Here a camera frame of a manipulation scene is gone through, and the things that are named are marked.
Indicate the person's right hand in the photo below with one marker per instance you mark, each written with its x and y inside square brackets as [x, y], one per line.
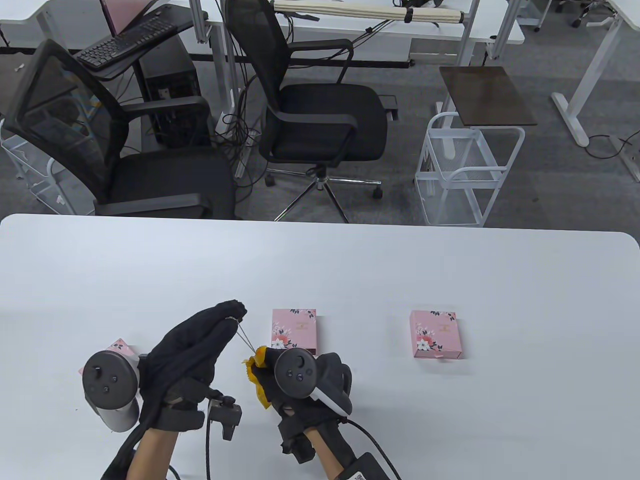
[300, 412]

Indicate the person's left hand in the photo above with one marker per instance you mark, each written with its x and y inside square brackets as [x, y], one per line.
[185, 350]

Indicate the yellow cloth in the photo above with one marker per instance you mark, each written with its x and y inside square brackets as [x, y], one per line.
[261, 395]

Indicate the pink floral gift box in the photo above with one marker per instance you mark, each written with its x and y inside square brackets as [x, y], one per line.
[122, 347]
[295, 327]

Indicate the person's right forearm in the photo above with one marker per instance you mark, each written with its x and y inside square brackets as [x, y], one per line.
[325, 447]

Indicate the person's left forearm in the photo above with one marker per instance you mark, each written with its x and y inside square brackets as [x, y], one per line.
[150, 455]

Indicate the black mesh office chair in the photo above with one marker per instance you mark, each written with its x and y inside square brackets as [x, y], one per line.
[165, 180]
[325, 120]

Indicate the black computer tower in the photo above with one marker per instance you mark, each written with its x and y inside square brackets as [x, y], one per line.
[172, 85]

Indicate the black keyboard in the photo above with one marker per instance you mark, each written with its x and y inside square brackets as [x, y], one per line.
[120, 45]

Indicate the pink screen laptop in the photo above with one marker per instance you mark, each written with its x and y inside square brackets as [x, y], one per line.
[125, 12]

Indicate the white desk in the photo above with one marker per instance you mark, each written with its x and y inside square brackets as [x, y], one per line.
[50, 20]
[595, 55]

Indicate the dark wooden side table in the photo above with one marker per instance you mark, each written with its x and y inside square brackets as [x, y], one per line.
[487, 95]

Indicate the rolled beige mat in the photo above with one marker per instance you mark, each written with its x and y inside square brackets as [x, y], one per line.
[350, 9]

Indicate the black office chair base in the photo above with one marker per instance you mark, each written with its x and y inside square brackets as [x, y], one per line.
[582, 7]

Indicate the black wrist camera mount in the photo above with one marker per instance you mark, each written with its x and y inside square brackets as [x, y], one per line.
[225, 417]
[297, 445]

